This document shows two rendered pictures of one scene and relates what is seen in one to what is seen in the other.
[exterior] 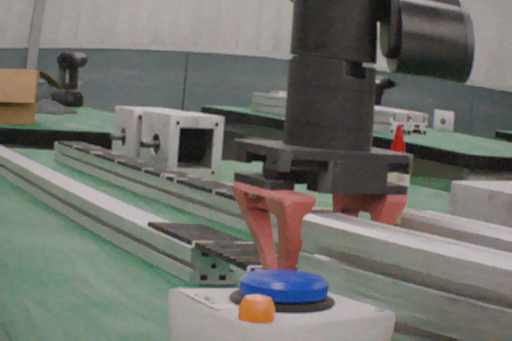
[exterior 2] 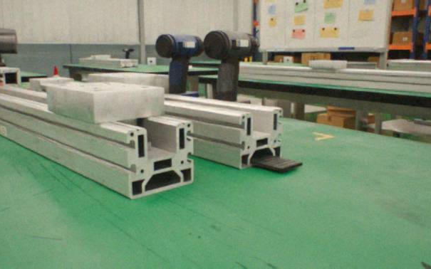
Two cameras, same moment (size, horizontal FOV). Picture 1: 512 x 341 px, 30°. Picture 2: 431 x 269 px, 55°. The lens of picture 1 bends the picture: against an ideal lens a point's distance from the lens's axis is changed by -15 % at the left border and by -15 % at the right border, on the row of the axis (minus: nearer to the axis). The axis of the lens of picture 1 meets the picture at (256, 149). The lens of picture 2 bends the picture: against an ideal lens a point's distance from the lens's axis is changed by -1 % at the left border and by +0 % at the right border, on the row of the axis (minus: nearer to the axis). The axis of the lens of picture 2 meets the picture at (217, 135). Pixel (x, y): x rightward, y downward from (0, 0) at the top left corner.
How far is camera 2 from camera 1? 0.70 m
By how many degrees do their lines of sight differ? 16
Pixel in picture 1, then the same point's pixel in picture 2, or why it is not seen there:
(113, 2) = (30, 22)
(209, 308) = not seen: outside the picture
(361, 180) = not seen: outside the picture
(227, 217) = not seen: hidden behind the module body
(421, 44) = not seen: outside the picture
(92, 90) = (29, 61)
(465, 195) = (32, 82)
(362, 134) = not seen: outside the picture
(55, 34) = not seen: hidden behind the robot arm
